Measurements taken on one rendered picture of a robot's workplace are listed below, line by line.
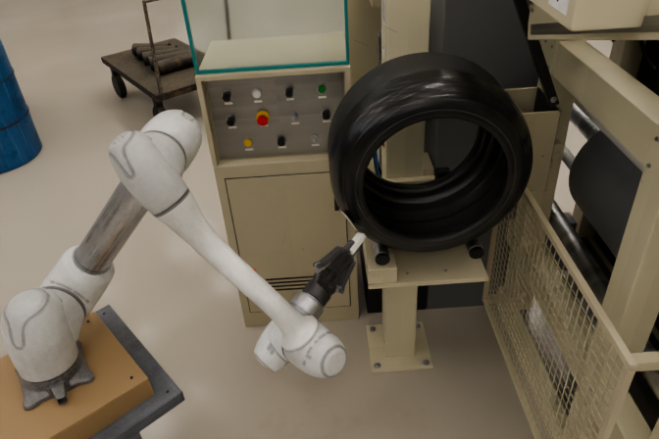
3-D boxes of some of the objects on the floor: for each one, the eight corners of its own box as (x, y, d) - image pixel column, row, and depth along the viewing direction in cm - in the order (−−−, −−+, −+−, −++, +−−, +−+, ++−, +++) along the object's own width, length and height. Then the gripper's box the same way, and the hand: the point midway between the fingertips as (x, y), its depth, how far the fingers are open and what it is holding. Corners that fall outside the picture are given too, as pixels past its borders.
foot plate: (366, 326, 259) (365, 322, 258) (422, 322, 259) (422, 319, 258) (371, 373, 237) (371, 369, 236) (432, 368, 237) (433, 365, 236)
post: (380, 336, 254) (378, -476, 115) (410, 334, 254) (441, -480, 116) (384, 360, 243) (385, -508, 105) (415, 358, 243) (455, -513, 105)
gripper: (290, 282, 149) (341, 217, 157) (317, 310, 155) (365, 246, 164) (306, 288, 143) (358, 220, 151) (333, 317, 149) (381, 251, 158)
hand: (355, 243), depth 156 cm, fingers closed
